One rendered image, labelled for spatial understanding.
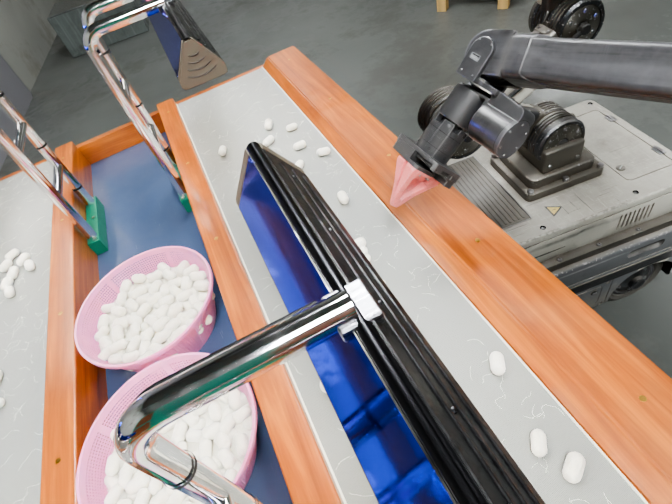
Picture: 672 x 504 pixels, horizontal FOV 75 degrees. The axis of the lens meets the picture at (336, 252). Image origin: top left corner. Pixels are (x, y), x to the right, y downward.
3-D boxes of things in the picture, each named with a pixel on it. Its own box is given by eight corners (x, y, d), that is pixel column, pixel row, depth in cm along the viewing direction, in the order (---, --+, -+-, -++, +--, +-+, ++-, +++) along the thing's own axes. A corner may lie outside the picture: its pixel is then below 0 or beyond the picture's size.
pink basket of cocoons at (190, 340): (215, 255, 98) (196, 226, 92) (247, 346, 81) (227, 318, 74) (102, 310, 95) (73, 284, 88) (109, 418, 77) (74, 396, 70)
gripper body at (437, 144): (429, 173, 63) (462, 129, 60) (393, 141, 70) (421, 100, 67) (454, 187, 67) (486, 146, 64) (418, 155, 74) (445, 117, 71)
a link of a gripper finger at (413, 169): (386, 208, 68) (423, 156, 64) (365, 184, 72) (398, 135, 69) (413, 219, 72) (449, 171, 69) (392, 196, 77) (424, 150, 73)
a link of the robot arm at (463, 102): (473, 86, 67) (456, 71, 63) (507, 107, 63) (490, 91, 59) (445, 125, 70) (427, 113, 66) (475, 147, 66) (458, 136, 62)
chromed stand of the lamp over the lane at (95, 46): (236, 145, 127) (155, -26, 94) (256, 181, 113) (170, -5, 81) (175, 173, 124) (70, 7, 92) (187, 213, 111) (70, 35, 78)
